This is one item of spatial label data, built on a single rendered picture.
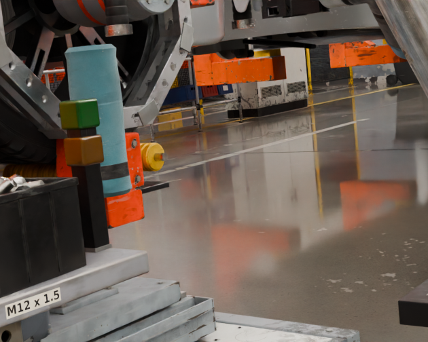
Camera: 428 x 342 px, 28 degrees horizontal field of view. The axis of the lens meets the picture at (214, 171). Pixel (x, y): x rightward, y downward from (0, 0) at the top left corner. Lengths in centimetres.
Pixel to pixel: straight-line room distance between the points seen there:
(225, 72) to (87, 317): 443
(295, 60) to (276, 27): 636
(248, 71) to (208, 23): 343
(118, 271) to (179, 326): 74
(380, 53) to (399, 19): 638
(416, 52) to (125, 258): 47
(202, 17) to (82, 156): 135
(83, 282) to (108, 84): 48
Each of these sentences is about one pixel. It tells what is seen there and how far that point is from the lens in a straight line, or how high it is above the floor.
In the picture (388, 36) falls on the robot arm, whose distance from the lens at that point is 154.
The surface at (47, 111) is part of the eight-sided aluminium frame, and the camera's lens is 154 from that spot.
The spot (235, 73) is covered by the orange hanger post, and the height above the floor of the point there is 59.
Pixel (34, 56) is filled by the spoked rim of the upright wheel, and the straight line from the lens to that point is 166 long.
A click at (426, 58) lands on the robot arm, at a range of 118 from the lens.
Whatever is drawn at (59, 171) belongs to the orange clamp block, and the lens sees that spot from 163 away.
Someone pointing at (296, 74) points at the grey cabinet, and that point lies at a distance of 1059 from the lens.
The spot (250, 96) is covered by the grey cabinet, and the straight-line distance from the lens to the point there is 985.
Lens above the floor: 69
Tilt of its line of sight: 7 degrees down
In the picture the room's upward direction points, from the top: 6 degrees counter-clockwise
